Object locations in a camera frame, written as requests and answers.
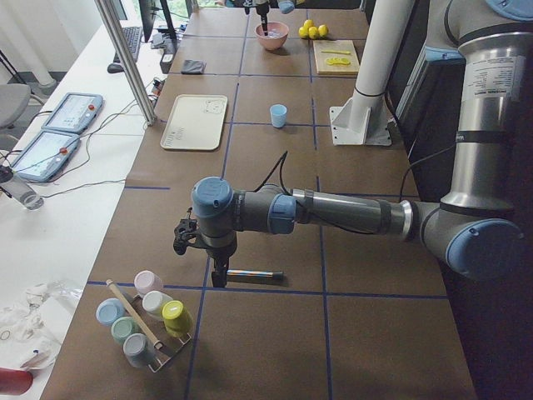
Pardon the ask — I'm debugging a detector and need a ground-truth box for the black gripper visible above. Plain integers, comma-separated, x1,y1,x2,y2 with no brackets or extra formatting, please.
173,207,237,288

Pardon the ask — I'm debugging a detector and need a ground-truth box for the pink bowl of ice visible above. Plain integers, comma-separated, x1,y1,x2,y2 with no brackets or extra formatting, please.
255,22,289,51

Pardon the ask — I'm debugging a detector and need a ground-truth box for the yellow-green cup on rack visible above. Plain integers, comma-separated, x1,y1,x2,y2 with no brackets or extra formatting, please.
162,300,192,338

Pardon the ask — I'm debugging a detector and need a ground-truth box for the white cup on rack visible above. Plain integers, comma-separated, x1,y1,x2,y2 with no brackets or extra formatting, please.
142,290,173,321

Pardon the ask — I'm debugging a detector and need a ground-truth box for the pink cup on rack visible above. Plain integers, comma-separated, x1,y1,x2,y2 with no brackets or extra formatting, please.
133,270,163,298

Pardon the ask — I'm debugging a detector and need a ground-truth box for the grey-blue cup on rack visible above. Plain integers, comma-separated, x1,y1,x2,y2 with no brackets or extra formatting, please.
122,333,156,368

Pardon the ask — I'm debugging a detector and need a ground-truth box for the green cup on rack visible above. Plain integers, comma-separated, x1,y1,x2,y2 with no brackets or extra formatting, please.
111,317,142,346

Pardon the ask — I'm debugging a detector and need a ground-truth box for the blue cup on rack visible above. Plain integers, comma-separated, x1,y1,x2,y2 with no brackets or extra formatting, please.
95,297,125,327

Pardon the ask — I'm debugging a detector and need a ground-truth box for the steel muddler black tip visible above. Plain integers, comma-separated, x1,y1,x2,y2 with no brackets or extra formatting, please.
227,269,284,281

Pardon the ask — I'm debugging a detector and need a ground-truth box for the yellow lemon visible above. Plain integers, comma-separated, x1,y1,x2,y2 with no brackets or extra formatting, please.
308,26,320,40
298,26,309,38
302,19,314,29
317,24,329,38

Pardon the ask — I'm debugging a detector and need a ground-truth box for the yellow plastic knife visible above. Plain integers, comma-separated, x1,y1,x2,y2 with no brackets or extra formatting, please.
321,49,351,55

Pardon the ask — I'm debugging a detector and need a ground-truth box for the wooden cutting board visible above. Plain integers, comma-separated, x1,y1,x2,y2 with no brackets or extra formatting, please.
313,40,360,76

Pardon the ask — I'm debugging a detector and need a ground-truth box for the lemon slice stack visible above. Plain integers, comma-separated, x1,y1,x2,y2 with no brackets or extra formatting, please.
325,57,351,66

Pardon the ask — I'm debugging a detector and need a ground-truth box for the grey folded cloth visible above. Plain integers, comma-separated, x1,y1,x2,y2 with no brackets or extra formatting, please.
181,59,207,75

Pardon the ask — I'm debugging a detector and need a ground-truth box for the cream bear serving tray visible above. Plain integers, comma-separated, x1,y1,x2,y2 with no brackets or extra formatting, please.
160,94,228,151

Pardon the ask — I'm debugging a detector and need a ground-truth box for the black keyboard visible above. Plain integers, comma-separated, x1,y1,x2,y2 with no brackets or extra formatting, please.
122,27,142,62

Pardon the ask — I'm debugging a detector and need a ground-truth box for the teach pendant tablet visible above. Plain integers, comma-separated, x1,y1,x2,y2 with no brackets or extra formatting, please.
11,129,80,183
42,92,104,134

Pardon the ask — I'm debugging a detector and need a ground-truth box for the clear water bottle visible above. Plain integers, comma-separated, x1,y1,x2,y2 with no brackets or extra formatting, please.
0,166,44,210

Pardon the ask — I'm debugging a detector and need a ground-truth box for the red bottle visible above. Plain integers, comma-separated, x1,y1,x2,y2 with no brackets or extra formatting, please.
0,367,33,395

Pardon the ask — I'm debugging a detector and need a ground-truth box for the aluminium frame post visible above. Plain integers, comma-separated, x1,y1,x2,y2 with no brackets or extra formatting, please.
95,0,157,126

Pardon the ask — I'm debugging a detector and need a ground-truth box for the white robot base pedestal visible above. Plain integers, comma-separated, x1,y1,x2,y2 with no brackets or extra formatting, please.
330,0,415,146

